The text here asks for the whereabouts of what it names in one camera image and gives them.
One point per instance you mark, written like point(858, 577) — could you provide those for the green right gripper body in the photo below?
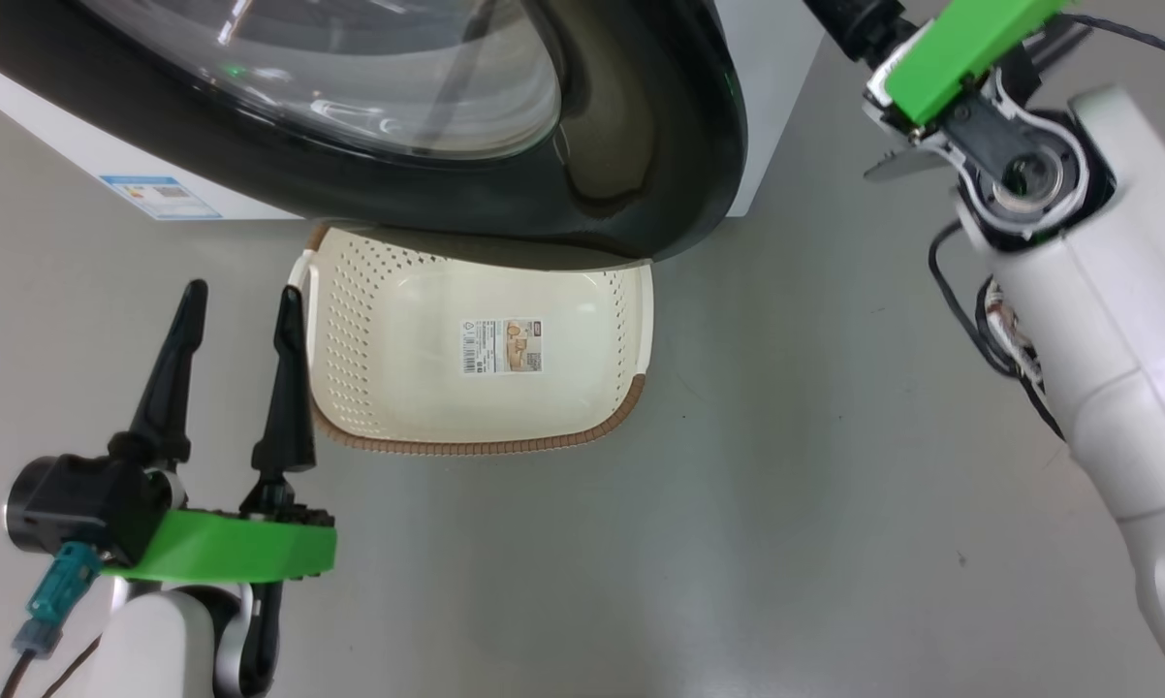
point(960, 48)

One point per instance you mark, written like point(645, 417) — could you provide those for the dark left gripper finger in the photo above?
point(171, 388)
point(290, 407)

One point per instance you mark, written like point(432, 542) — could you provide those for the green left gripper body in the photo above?
point(224, 553)

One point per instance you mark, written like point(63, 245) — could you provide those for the black washer door glass window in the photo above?
point(679, 116)

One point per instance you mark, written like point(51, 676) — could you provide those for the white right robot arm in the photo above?
point(1116, 320)

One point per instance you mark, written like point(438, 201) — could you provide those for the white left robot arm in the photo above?
point(156, 650)

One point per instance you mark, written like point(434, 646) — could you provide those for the cream perforated laundry basket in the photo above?
point(398, 388)

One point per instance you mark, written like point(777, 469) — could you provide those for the white front-load washing machine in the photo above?
point(767, 97)

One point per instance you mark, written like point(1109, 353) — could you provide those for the printed basket label sticker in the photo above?
point(501, 346)

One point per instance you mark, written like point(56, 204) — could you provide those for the blue energy label sticker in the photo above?
point(161, 198)

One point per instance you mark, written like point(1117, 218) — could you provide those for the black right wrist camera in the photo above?
point(859, 24)

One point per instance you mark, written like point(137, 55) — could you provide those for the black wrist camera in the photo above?
point(859, 24)
point(78, 504)

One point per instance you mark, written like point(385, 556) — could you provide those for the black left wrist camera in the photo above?
point(78, 504)

